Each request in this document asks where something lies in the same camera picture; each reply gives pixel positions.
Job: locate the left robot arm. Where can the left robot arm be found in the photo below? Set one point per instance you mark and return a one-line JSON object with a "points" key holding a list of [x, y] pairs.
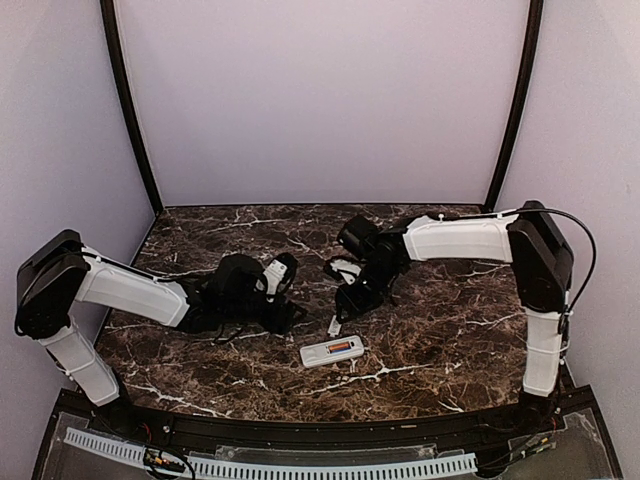
{"points": [[64, 271]]}

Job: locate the black frame post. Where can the black frame post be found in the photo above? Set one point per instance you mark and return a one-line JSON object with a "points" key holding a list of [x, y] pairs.
{"points": [[126, 101], [525, 70]]}

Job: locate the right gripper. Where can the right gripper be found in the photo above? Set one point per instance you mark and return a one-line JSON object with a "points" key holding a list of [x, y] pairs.
{"points": [[353, 304]]}

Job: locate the left black frame post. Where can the left black frame post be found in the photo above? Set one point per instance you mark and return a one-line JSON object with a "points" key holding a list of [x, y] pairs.
{"points": [[126, 101]]}

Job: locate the orange battery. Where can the orange battery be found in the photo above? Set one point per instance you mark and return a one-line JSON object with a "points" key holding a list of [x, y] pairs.
{"points": [[340, 344]]}

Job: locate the white remote control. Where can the white remote control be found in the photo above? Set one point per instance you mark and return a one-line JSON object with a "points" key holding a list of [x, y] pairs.
{"points": [[318, 354]]}

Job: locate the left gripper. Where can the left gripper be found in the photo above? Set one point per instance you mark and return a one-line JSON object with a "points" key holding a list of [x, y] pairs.
{"points": [[280, 321]]}

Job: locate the white battery cover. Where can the white battery cover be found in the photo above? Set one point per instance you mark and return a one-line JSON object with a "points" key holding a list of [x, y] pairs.
{"points": [[334, 328]]}

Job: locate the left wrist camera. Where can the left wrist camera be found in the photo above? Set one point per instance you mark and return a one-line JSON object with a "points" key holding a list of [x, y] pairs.
{"points": [[279, 275]]}

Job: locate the right black frame post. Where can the right black frame post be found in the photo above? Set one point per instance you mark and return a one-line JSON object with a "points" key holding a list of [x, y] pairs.
{"points": [[525, 70]]}

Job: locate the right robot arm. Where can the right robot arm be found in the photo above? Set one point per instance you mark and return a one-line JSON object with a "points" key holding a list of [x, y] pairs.
{"points": [[527, 239]]}

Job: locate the black front rail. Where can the black front rail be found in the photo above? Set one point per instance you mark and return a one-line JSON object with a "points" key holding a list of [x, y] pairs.
{"points": [[480, 430]]}

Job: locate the white slotted cable duct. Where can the white slotted cable duct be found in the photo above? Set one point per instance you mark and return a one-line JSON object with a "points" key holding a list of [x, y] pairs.
{"points": [[202, 467]]}

